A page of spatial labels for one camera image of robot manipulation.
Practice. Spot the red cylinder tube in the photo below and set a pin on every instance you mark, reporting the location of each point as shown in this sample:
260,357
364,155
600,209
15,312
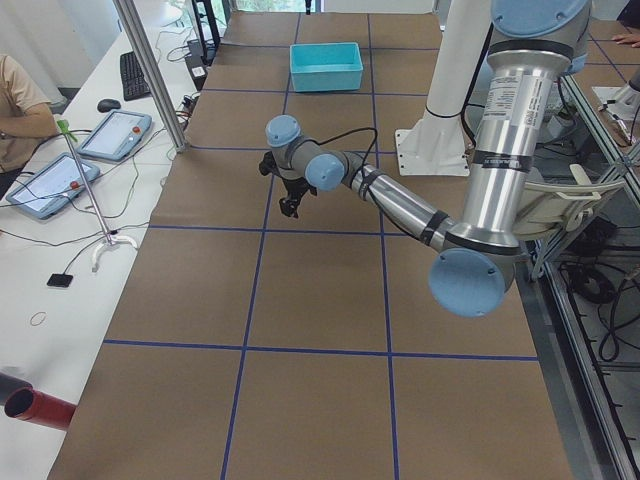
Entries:
34,406

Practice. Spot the teach pendant tablet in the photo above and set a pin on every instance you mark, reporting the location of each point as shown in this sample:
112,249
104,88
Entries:
115,136
50,189

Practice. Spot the seated person beige shirt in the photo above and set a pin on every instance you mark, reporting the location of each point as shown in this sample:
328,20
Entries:
26,117

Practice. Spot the black keyboard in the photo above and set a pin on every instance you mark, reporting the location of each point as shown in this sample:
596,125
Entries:
133,81

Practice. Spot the silver pole white stand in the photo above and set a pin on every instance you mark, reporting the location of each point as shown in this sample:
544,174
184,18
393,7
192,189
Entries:
111,239

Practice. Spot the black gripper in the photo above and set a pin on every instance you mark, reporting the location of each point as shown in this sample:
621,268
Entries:
293,187

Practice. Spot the white plastic chair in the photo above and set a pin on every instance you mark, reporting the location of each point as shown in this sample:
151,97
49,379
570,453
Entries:
546,208

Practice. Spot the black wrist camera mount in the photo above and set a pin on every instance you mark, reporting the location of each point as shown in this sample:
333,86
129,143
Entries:
268,165

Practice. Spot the aluminium frame post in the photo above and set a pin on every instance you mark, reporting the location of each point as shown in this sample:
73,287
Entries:
138,39

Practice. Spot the small black square pad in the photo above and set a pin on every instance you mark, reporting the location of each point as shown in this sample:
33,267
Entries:
59,280

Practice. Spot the rubber band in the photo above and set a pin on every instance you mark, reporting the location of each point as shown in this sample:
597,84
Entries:
38,318

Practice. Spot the turquoise plastic bin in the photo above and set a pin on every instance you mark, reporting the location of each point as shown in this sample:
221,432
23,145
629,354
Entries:
326,67

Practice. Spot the near teach pendant tablet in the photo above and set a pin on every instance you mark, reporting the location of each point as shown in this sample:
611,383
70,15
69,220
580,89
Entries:
50,189

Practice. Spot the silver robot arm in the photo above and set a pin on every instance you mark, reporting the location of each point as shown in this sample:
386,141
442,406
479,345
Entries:
532,44

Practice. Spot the far teach pendant tablet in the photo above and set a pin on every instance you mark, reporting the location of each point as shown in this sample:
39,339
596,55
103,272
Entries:
115,136

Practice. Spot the black computer mouse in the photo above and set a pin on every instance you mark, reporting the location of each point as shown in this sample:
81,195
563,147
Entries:
107,105

